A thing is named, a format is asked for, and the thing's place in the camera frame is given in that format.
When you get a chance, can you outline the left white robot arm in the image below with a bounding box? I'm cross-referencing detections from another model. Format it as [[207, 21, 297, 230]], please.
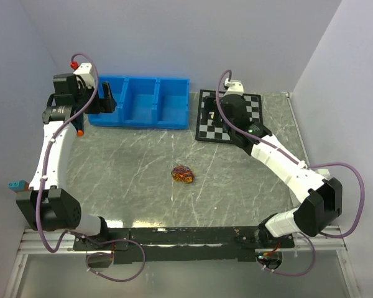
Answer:
[[16, 63, 116, 253]]

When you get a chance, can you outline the blue and brown toy block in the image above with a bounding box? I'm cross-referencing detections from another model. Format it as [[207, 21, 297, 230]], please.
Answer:
[[8, 180, 29, 193]]

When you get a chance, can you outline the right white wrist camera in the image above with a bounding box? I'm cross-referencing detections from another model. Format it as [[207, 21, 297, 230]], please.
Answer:
[[224, 78, 244, 96]]

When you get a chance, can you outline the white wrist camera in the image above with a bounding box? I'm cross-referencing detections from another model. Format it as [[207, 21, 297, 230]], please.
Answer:
[[224, 78, 244, 96], [70, 61, 96, 89]]

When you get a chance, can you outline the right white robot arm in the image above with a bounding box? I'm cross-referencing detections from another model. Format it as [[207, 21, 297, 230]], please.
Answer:
[[219, 94, 343, 248]]

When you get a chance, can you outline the black marker orange cap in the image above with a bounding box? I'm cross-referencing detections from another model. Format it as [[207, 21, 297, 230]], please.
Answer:
[[71, 107, 84, 137]]

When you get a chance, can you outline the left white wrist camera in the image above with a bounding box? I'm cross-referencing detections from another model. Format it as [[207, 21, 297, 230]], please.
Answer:
[[70, 61, 96, 89]]

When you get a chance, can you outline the blue three-compartment plastic bin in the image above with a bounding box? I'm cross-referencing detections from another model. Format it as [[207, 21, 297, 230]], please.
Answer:
[[88, 75, 190, 129]]

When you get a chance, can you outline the black and white chessboard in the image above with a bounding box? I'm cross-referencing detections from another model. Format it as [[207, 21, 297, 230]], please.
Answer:
[[195, 89, 263, 144]]

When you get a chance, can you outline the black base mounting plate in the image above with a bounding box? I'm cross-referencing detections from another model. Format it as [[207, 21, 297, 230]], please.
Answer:
[[73, 226, 295, 264]]

